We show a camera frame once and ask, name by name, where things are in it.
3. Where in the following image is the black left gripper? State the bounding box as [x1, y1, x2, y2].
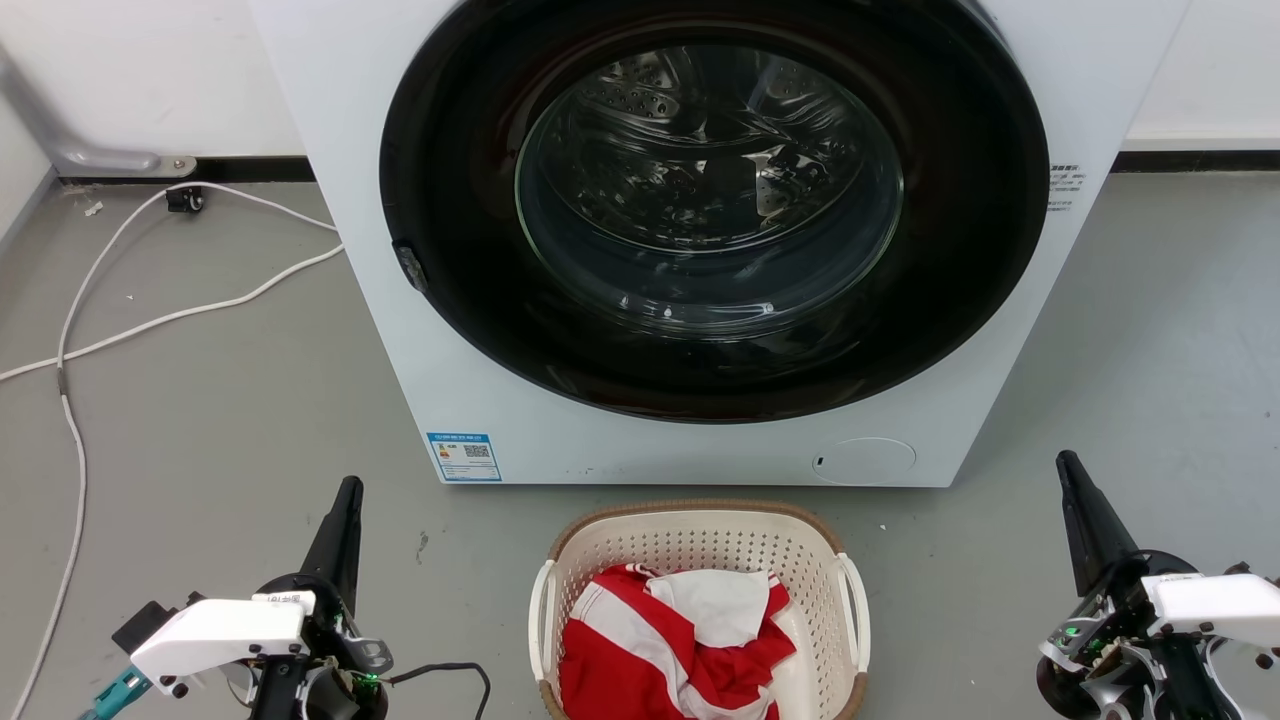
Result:
[254, 476, 393, 683]

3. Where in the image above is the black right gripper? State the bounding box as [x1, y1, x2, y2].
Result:
[1056, 450, 1201, 663]

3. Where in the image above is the cream perforated laundry basket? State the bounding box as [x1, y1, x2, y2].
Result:
[528, 499, 871, 720]

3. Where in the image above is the blue energy label sticker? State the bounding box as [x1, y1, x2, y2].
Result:
[427, 432, 502, 483]

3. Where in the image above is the round white filter cover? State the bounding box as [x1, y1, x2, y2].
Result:
[812, 437, 917, 487]

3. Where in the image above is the teal connector plug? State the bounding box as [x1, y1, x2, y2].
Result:
[80, 667, 153, 720]

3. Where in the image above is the red white striped garment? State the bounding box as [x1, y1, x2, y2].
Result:
[558, 563, 799, 720]

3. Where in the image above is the black round washer door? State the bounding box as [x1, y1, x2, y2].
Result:
[378, 0, 1051, 425]

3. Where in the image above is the white front-load washing machine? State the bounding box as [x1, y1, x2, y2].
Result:
[248, 0, 1193, 489]

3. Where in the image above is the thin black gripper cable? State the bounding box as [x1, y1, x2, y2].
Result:
[383, 661, 493, 720]

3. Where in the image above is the long white floor cable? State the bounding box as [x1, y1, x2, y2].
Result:
[8, 182, 341, 720]

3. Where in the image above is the grey wall pipe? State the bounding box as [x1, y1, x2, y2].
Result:
[0, 44, 198, 180]

